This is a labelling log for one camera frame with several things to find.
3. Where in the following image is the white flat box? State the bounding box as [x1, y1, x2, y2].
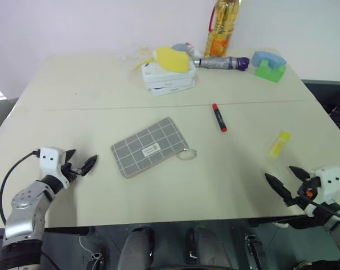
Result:
[150, 83, 195, 98]
[141, 60, 197, 84]
[142, 75, 198, 91]

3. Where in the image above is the small white red bottle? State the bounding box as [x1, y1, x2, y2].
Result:
[185, 42, 203, 59]

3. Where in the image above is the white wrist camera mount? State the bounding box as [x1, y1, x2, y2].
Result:
[38, 146, 71, 190]
[310, 166, 340, 204]

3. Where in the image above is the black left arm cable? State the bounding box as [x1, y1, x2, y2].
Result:
[0, 150, 42, 226]

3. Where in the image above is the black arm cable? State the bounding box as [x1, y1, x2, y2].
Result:
[307, 196, 340, 223]
[0, 150, 42, 226]

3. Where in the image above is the grey checked pouch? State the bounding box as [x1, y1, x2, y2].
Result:
[111, 116, 191, 180]

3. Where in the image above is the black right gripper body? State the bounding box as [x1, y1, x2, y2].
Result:
[290, 177, 321, 210]

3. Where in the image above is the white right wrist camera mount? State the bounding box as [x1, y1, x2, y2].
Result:
[310, 166, 340, 204]

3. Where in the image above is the yellow glue stick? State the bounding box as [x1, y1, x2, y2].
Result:
[268, 130, 292, 159]

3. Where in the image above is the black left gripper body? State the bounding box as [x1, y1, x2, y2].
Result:
[60, 164, 83, 182]

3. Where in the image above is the folded grey purple umbrella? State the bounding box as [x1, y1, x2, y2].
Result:
[193, 55, 250, 72]

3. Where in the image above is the clear plastic bag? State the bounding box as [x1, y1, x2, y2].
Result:
[121, 44, 157, 66]

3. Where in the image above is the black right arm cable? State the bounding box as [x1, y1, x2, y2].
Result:
[307, 196, 340, 223]

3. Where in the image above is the dark rounded shape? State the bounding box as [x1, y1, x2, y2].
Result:
[117, 226, 156, 270]
[185, 224, 230, 270]

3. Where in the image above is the cooking oil bottle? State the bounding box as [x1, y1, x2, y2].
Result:
[204, 0, 241, 58]

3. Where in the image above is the yellow sponge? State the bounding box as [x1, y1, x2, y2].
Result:
[155, 46, 190, 74]

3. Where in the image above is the black table frame bar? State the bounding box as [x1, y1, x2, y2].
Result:
[44, 226, 96, 237]

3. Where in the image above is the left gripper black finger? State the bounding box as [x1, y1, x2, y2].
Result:
[63, 149, 77, 168]
[80, 154, 99, 177]

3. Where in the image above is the black side furniture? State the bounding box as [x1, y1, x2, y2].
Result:
[300, 79, 340, 143]

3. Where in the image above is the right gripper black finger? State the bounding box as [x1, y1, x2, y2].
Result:
[264, 172, 294, 208]
[288, 165, 311, 183]

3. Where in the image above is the yellow banana toy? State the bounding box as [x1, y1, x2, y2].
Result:
[131, 57, 155, 72]

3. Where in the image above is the red marker pen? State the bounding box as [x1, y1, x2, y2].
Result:
[212, 103, 228, 133]

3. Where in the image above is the blue foam arch block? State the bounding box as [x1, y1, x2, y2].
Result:
[252, 51, 288, 69]

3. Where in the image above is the green foam block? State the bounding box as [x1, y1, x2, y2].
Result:
[254, 60, 287, 84]

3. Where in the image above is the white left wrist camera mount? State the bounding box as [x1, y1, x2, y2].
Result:
[38, 146, 71, 190]

